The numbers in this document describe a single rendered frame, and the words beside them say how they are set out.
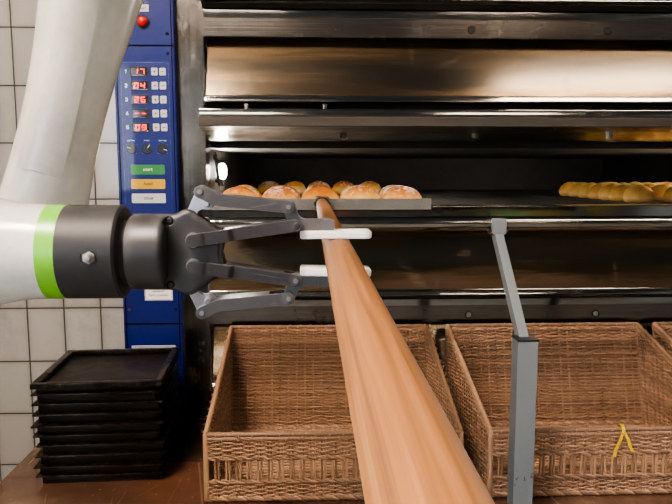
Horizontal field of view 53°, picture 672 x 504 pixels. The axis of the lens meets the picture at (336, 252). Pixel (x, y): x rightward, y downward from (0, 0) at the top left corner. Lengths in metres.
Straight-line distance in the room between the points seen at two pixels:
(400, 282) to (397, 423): 1.68
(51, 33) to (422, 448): 0.71
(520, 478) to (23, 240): 1.06
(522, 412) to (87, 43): 1.01
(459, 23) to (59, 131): 1.33
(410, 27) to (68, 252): 1.40
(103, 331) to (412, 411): 1.81
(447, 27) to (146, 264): 1.40
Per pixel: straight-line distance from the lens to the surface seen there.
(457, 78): 1.90
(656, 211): 2.08
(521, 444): 1.41
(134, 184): 1.87
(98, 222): 0.66
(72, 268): 0.66
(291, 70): 1.86
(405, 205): 1.68
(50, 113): 0.80
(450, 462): 0.17
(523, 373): 1.36
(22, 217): 0.68
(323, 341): 1.86
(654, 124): 1.91
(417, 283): 1.87
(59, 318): 2.01
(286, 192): 1.69
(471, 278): 1.90
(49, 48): 0.82
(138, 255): 0.65
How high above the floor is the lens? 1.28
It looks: 7 degrees down
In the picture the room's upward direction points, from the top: straight up
